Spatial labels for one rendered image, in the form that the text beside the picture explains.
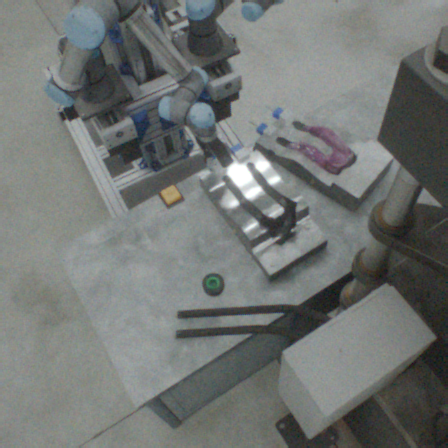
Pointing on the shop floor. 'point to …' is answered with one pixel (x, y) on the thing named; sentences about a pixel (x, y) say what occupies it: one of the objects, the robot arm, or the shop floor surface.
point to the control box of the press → (347, 365)
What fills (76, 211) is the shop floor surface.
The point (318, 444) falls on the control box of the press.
